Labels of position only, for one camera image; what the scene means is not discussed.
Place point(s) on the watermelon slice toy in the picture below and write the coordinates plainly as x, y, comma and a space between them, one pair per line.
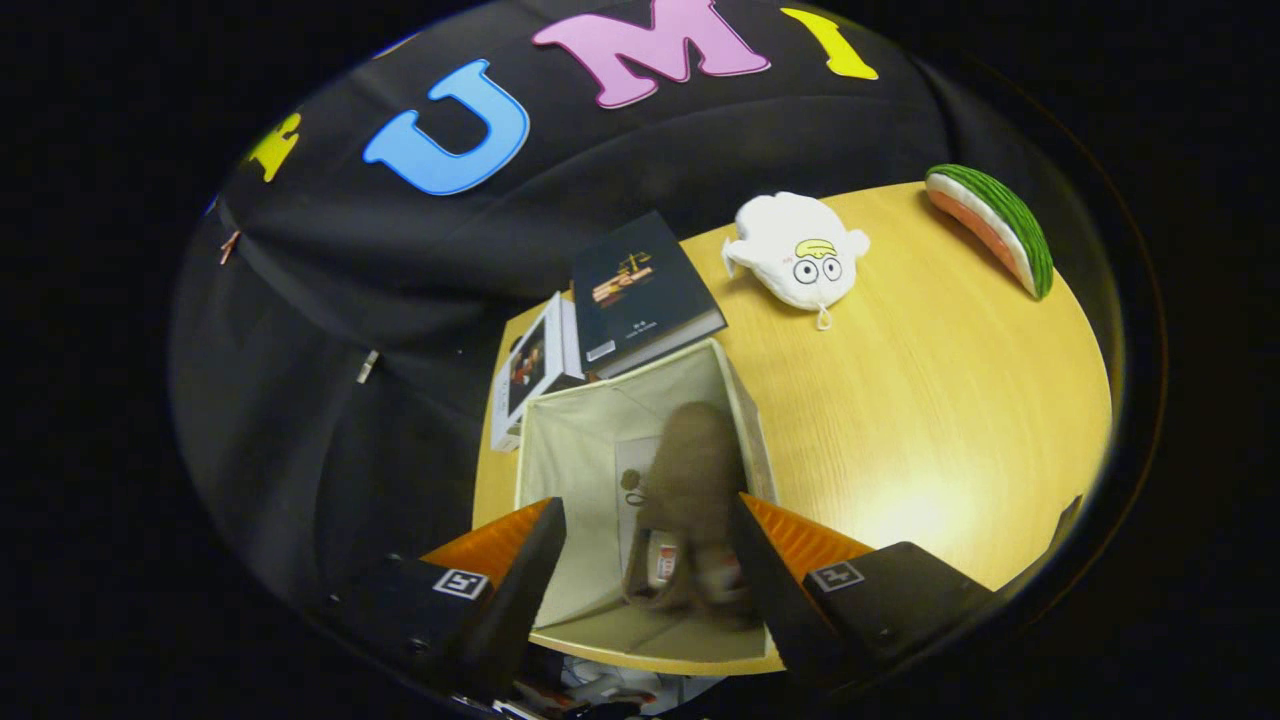
1000, 215

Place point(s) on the silver clip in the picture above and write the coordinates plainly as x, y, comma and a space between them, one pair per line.
367, 366

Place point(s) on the brown fuzzy shoe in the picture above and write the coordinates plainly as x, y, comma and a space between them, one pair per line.
722, 578
690, 460

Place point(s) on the black backdrop cloth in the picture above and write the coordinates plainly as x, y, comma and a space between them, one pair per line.
330, 450

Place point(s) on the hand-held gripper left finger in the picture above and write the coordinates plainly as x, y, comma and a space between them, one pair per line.
515, 610

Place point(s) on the grey and cream storage box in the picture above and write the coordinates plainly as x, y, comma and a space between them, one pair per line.
570, 450

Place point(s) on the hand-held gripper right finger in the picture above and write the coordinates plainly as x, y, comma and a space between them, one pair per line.
780, 610

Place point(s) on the white portrait book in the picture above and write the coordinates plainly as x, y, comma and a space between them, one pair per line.
530, 365

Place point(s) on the dark hardcover book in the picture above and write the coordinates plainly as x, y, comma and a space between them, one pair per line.
640, 290

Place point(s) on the white plush toy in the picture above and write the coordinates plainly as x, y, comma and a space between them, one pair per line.
780, 240

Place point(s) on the copper clip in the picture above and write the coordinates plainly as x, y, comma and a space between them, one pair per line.
229, 246

